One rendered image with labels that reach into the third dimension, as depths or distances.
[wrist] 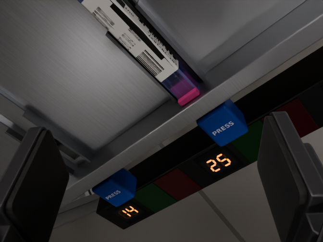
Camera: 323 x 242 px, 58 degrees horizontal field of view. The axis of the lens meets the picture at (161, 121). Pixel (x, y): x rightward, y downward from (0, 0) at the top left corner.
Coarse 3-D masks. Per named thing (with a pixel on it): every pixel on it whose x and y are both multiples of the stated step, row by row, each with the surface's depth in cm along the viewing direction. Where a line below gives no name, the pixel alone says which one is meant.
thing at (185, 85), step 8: (80, 0) 15; (176, 72) 17; (184, 72) 17; (168, 80) 17; (176, 80) 17; (184, 80) 17; (192, 80) 18; (168, 88) 17; (176, 88) 17; (184, 88) 17; (192, 88) 17; (176, 96) 18
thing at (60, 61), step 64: (0, 0) 16; (64, 0) 16; (128, 0) 16; (192, 0) 16; (256, 0) 16; (0, 64) 19; (64, 64) 18; (128, 64) 18; (192, 64) 17; (0, 128) 22; (64, 128) 22; (128, 128) 21
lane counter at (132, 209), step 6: (126, 204) 29; (132, 204) 29; (108, 210) 29; (114, 210) 29; (120, 210) 29; (126, 210) 29; (132, 210) 29; (138, 210) 29; (144, 210) 29; (120, 216) 30; (126, 216) 30; (132, 216) 30; (138, 216) 30; (144, 216) 30; (126, 222) 30; (132, 222) 30
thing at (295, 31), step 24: (312, 0) 15; (288, 24) 15; (312, 24) 14; (240, 48) 17; (264, 48) 16; (288, 48) 15; (216, 72) 18; (240, 72) 16; (264, 72) 16; (216, 96) 17; (144, 120) 21; (168, 120) 18; (192, 120) 18; (120, 144) 21; (144, 144) 19; (96, 168) 21; (120, 168) 21; (72, 192) 23
